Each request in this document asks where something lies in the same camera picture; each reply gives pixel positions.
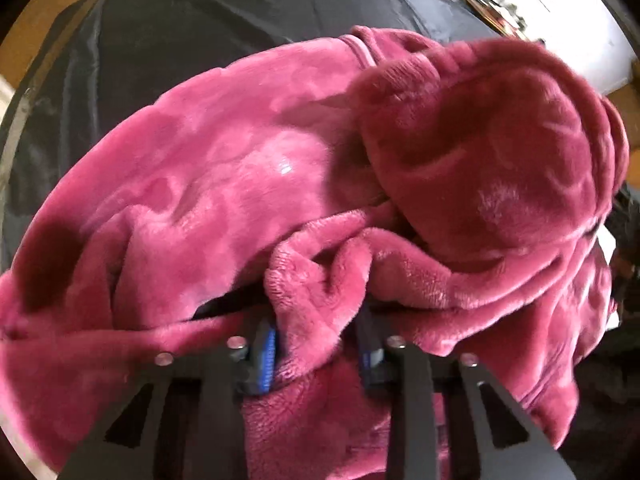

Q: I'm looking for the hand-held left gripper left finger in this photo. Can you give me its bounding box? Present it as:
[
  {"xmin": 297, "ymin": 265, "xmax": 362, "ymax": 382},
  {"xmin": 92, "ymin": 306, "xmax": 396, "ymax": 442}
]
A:
[{"xmin": 59, "ymin": 316, "xmax": 280, "ymax": 480}]

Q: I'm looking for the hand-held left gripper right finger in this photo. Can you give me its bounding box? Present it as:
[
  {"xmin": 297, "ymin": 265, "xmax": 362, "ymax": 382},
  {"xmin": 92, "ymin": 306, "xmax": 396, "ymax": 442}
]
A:
[{"xmin": 356, "ymin": 306, "xmax": 577, "ymax": 480}]

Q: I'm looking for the pink fleece robe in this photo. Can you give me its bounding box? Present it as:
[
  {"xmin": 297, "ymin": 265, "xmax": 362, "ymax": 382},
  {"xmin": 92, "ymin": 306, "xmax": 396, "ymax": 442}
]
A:
[{"xmin": 0, "ymin": 25, "xmax": 632, "ymax": 480}]

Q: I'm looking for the cluttered shelf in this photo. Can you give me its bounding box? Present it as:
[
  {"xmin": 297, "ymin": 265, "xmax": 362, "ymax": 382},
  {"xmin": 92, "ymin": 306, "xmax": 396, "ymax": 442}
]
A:
[{"xmin": 444, "ymin": 0, "xmax": 548, "ymax": 45}]

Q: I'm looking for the black cover sheet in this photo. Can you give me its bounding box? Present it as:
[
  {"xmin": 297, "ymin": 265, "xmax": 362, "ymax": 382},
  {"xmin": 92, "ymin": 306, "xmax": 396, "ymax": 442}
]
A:
[{"xmin": 0, "ymin": 0, "xmax": 506, "ymax": 281}]

